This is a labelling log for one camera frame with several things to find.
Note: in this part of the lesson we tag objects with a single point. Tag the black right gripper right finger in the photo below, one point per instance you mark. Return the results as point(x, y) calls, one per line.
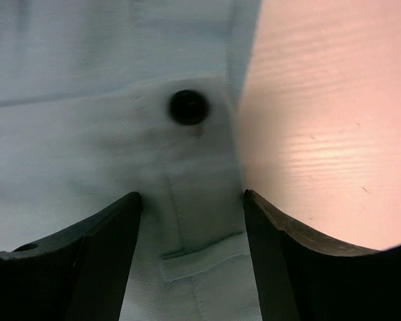
point(304, 274)

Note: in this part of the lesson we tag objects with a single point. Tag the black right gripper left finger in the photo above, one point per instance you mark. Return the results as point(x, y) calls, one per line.
point(78, 273)

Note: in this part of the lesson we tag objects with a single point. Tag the light blue trousers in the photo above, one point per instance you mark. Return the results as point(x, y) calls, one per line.
point(101, 98)

